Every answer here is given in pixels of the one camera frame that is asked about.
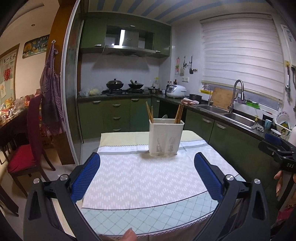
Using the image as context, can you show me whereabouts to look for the chopsticks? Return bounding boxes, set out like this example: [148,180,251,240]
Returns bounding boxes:
[145,101,154,123]
[175,104,184,123]

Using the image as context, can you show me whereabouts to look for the steel kitchen sink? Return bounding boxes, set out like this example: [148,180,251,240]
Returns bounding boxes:
[198,105,257,130]

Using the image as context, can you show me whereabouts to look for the green lower kitchen cabinets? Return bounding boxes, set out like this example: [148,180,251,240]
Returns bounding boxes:
[77,93,287,186]

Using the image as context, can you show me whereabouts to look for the green kitchen cabinets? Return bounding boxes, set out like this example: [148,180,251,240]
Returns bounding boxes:
[80,13,171,58]
[77,93,287,186]

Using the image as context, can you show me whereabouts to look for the green upper kitchen cabinets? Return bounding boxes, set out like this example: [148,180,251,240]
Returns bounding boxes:
[80,13,171,58]

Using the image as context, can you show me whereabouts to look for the person's right hand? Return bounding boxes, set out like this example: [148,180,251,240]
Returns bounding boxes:
[274,170,296,202]

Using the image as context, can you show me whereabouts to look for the person's left hand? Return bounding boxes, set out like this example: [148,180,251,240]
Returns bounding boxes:
[120,228,137,241]

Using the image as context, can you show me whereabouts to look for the red upholstered dining chair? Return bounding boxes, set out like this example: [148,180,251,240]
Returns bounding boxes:
[5,94,56,196]

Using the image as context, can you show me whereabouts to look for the white plastic utensil holder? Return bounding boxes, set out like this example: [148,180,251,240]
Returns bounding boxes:
[149,118,185,156]

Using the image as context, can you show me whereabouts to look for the chrome sink faucet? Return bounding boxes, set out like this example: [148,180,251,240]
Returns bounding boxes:
[228,79,245,113]

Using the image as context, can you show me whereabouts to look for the wooden cutting board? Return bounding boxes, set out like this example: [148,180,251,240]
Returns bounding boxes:
[211,87,233,111]

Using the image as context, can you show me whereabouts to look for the dark wooden dining table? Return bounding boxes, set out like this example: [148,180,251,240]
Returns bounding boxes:
[0,107,29,150]

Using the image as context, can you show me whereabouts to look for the black pot on counter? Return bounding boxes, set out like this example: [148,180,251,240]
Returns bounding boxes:
[189,94,202,102]

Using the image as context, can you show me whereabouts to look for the pink dish cloth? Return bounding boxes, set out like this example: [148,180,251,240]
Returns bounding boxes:
[181,98,199,105]

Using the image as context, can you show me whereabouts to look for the yellow sink rack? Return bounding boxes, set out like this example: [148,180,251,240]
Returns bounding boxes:
[200,84,213,95]

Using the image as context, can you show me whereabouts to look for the plastic bag on counter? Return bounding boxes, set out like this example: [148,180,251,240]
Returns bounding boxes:
[79,85,103,96]

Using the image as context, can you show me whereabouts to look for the purple checked apron hanging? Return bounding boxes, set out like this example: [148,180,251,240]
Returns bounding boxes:
[40,42,65,136]

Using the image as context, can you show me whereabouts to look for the white rice cooker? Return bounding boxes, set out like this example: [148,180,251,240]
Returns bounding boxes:
[166,85,187,98]

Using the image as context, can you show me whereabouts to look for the gas stove top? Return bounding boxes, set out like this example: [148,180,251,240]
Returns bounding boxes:
[102,89,149,95]

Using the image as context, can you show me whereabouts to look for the black wok left burner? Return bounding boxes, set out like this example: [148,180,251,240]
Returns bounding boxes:
[106,78,124,90]

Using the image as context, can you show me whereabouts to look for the black wok burner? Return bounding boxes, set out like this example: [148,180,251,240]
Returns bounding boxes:
[128,80,144,89]
[106,78,124,90]

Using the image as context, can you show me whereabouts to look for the small steel pot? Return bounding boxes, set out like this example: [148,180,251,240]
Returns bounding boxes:
[148,86,159,94]

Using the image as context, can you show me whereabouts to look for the black wok right burner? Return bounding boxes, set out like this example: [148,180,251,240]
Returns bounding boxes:
[128,80,144,89]

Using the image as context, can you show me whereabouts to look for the white window blind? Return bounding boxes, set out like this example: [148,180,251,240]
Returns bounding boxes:
[201,14,285,101]

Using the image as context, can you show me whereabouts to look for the steel range hood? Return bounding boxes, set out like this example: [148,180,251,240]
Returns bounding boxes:
[102,26,158,57]

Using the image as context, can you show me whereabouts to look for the hanging kitchen utensils on wall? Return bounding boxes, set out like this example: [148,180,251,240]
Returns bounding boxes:
[175,56,198,76]

